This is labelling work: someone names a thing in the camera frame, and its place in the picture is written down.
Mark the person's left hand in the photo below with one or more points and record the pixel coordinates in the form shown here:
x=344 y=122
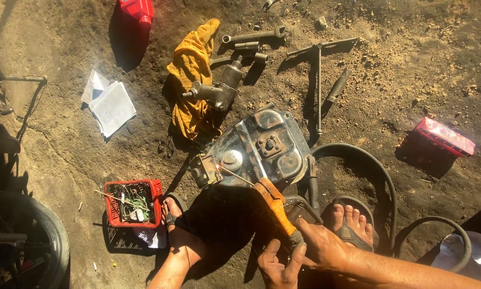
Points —
x=278 y=271

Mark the person's right hand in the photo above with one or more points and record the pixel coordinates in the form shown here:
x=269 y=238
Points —
x=326 y=249

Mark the person's right fingers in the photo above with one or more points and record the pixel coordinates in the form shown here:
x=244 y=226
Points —
x=302 y=228

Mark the orange welding electrode holder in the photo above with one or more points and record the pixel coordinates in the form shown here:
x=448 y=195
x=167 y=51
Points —
x=275 y=208

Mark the black right sandal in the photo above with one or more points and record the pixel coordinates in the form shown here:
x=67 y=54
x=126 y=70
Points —
x=350 y=237

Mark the black sandal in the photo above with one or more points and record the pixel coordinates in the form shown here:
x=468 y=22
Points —
x=171 y=220
x=350 y=237

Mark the person's right foot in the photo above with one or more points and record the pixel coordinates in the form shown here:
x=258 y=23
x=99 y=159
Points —
x=356 y=222

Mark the thin welding electrode rod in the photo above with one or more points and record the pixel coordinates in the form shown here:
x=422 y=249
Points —
x=236 y=175

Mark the rusty metal fuel tank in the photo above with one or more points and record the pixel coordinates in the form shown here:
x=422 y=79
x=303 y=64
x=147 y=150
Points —
x=260 y=148

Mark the person's left leg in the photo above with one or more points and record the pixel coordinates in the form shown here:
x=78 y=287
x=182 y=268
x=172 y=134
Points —
x=184 y=249

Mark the black left sandal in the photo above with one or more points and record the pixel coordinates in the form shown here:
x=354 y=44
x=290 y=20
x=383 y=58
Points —
x=171 y=220

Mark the dark metal chisel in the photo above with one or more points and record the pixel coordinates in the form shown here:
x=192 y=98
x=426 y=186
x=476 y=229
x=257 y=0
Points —
x=338 y=86

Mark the grey pneumatic impact wrench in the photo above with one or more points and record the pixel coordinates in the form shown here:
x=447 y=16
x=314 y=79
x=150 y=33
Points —
x=222 y=90

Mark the white plastic bag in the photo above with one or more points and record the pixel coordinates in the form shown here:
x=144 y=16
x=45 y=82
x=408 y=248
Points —
x=465 y=253

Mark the red cardboard box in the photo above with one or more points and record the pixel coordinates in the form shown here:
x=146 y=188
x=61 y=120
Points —
x=445 y=136

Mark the bent steel socket wrench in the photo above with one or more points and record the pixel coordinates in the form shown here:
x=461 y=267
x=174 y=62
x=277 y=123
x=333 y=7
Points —
x=248 y=58

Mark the short steel socket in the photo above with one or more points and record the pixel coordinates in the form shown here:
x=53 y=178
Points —
x=246 y=45

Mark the red plastic basket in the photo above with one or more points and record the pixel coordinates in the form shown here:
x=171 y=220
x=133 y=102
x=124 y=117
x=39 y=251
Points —
x=111 y=208

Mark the yellow cloth rag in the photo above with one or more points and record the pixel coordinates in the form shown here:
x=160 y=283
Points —
x=190 y=72

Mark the steel combination wrench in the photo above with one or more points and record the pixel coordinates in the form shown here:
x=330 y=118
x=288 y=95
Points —
x=256 y=36

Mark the small grey stone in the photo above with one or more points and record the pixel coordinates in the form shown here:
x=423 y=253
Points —
x=321 y=22

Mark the white paper sheets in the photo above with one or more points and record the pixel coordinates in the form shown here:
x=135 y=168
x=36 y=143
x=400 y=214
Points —
x=112 y=106

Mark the small steel spanner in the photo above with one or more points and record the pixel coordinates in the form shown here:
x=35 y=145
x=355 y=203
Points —
x=269 y=3

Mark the black motorcycle tyre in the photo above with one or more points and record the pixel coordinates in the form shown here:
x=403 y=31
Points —
x=52 y=237

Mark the red plastic canister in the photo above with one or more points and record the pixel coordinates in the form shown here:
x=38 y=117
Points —
x=136 y=9

